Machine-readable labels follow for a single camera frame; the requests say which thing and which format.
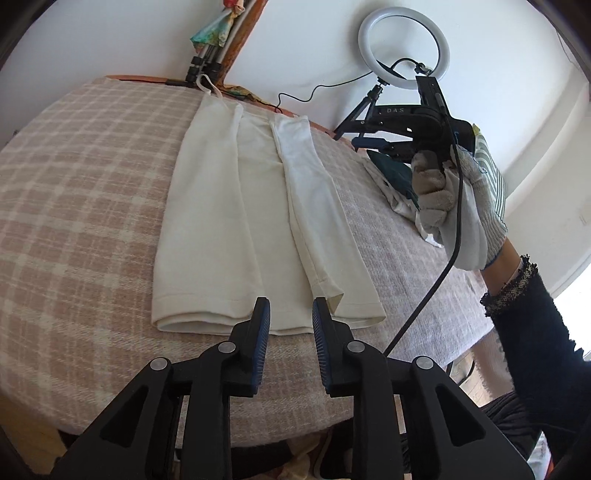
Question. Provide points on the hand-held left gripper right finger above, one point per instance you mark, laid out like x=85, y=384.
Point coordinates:
x=319, y=332

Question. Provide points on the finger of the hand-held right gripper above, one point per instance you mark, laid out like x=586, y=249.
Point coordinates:
x=392, y=121
x=371, y=143

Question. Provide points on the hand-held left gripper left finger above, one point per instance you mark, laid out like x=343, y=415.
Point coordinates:
x=262, y=330

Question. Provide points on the cream white camisole dress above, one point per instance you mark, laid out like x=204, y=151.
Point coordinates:
x=221, y=221

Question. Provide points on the person's right forearm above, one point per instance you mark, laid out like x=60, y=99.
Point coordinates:
x=531, y=332

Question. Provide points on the person's right hand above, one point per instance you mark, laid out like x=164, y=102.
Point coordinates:
x=461, y=230

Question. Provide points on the dark teal cloth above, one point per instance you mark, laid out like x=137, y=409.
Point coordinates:
x=392, y=177

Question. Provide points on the colourful patterned cloth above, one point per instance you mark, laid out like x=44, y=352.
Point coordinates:
x=242, y=92

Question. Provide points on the wooden beam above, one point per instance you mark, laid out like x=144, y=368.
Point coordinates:
x=240, y=46

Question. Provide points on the black and white tripod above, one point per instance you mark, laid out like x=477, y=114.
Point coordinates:
x=203, y=64

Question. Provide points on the colourful hanging cloth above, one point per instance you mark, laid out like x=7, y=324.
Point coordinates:
x=214, y=30

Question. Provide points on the pink plaid blanket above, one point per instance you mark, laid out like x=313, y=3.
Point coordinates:
x=83, y=221

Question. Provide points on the person's dark clothing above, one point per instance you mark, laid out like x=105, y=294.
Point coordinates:
x=512, y=424

